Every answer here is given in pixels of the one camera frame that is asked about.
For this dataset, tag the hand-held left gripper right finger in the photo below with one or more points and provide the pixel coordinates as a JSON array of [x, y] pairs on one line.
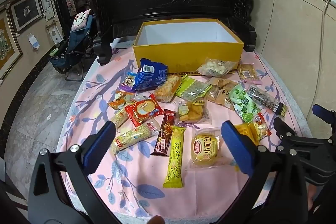
[[236, 148]]

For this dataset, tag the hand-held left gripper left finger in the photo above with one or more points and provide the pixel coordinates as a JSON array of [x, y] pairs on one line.
[[95, 148]]

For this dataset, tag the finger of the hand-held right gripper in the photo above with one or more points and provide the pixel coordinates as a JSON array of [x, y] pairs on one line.
[[284, 129], [319, 110]]

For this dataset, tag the dark long cracker packet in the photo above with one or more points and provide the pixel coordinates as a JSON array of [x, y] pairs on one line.
[[267, 100]]

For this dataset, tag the round cake clear packet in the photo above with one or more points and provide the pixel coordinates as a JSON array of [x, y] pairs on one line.
[[194, 112]]

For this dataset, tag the tan brown snack packet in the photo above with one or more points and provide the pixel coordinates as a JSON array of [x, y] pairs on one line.
[[228, 83], [214, 90]]

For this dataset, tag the blue snack bag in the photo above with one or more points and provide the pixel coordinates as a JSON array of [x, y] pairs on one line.
[[152, 74]]

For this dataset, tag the yellow cardboard box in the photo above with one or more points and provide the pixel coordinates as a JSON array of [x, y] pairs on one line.
[[162, 58]]

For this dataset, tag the person's left hand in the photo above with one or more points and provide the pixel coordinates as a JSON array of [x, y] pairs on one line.
[[156, 220]]

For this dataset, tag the yellow flat snack packet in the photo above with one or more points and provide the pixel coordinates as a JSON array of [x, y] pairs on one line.
[[245, 132]]

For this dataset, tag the red small snack packet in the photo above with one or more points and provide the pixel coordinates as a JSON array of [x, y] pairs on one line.
[[262, 125]]

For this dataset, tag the small bread yellow packet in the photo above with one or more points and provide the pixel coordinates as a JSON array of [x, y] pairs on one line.
[[206, 148]]

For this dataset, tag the clear rice bar packet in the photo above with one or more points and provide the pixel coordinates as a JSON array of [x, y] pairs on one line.
[[134, 137]]

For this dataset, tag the yellow crispy noodle packet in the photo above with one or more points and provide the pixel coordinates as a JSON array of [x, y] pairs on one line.
[[120, 116]]

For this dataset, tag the green pea snack packet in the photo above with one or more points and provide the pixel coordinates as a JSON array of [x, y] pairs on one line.
[[244, 103]]

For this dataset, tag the pink floral tablecloth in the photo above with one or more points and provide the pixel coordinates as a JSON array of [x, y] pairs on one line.
[[210, 187]]

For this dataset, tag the brown packet with black print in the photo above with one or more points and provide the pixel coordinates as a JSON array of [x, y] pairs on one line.
[[224, 99]]

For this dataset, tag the orange small snack packet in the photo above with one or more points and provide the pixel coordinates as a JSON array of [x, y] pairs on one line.
[[120, 100]]

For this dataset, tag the red biscuit packet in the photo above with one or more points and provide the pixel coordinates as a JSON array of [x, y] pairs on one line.
[[143, 109]]

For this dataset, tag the yellow corn bar packet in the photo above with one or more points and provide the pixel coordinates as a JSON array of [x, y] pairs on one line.
[[174, 158]]

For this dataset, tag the chips bag with pink zip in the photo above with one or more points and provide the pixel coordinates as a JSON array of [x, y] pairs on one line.
[[248, 72]]

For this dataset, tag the brown chocolate wafer packet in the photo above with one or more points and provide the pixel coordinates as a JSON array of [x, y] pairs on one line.
[[164, 132]]

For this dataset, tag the purple small snack packet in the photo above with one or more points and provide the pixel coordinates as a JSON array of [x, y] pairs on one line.
[[127, 82]]

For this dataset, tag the green clear snack packet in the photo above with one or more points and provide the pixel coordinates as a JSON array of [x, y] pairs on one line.
[[193, 87]]

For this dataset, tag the white balls snack bag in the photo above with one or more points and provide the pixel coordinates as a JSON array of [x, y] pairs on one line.
[[216, 66]]

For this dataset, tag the orange rice cracker packet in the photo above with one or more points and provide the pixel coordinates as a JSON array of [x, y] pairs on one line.
[[166, 88]]

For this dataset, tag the blue folding chair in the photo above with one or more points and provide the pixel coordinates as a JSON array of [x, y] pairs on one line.
[[73, 50]]

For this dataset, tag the white panel with hole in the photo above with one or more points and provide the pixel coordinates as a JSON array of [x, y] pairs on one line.
[[53, 32]]

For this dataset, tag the pink face cushion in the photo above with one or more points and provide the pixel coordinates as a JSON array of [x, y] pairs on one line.
[[80, 21]]

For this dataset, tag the gold framed picture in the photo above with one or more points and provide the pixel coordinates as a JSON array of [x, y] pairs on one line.
[[5, 45]]

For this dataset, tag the pink flower framed picture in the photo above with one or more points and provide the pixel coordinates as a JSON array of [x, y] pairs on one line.
[[69, 3]]

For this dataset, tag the white flower framed picture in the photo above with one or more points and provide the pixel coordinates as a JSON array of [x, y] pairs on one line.
[[47, 3]]

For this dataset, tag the black framed picture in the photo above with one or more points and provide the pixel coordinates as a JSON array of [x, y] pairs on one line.
[[26, 11]]

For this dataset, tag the white blue wall object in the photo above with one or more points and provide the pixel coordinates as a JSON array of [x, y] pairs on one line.
[[33, 41]]

